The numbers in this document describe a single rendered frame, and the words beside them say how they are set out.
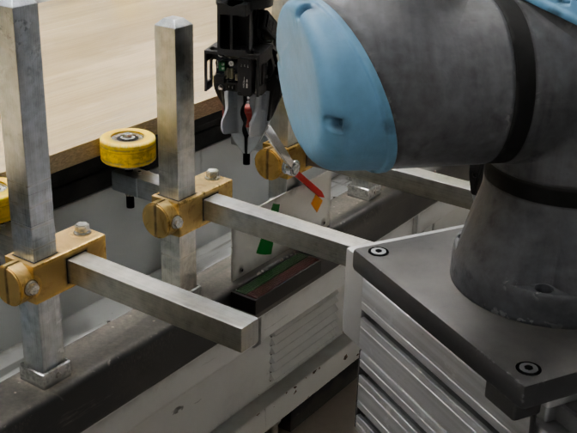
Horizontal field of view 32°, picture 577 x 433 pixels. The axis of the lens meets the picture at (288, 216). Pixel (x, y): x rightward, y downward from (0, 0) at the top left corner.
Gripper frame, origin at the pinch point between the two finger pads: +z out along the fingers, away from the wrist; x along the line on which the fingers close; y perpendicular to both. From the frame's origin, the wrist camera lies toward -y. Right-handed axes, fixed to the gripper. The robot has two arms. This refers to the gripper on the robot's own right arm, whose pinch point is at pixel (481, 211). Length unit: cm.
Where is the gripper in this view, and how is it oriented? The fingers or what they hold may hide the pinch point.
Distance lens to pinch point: 146.2
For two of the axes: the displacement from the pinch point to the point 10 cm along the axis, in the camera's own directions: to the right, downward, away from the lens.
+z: -0.2, 9.1, 4.0
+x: 5.8, -3.2, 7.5
